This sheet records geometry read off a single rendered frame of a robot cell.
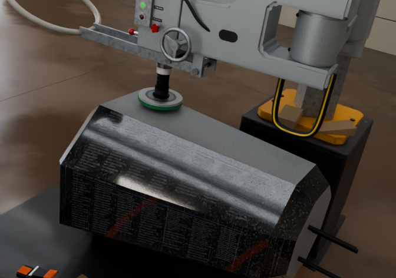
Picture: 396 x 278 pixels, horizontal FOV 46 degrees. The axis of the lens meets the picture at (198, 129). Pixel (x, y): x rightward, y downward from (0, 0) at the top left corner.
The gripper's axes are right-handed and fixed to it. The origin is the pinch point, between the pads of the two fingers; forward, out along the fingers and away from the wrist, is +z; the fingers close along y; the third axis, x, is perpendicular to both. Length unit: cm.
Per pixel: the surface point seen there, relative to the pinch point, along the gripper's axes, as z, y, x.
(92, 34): -13, 49, -13
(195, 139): -13, 116, -45
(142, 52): -22, 75, -20
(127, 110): 2, 83, -32
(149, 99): -6, 89, -26
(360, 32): -74, 160, 20
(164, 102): -8, 96, -25
